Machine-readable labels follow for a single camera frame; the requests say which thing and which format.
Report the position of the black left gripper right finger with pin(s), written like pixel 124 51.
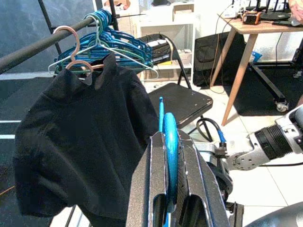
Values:
pixel 201 189

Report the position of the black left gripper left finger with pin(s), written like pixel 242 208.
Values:
pixel 146 184

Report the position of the blue plastic hanger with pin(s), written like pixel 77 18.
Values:
pixel 171 142
pixel 135 45
pixel 123 40
pixel 144 50

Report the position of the light green plastic hanger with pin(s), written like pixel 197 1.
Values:
pixel 142 61

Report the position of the white plastic hanger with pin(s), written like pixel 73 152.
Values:
pixel 97 35

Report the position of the pink plastic hanger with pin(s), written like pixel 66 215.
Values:
pixel 78 41

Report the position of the plain black collared shirt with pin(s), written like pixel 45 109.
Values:
pixel 82 142

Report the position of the black folding chair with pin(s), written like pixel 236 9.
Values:
pixel 180 104

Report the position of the black metal wheeled stand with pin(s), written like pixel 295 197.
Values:
pixel 267 80

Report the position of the light wooden desk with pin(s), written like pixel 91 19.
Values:
pixel 243 66

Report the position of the black fabric case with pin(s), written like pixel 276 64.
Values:
pixel 213 61

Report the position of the small blue packet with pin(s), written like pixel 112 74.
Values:
pixel 256 56

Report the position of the black equipment stack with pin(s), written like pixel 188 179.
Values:
pixel 154 46

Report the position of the white open shelf unit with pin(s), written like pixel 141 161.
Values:
pixel 165 26

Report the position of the orange and black device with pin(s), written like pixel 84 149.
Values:
pixel 251 17

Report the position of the small white device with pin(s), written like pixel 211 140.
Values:
pixel 230 13

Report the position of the black round stand base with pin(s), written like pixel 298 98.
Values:
pixel 277 16

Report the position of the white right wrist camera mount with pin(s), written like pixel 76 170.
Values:
pixel 206 149

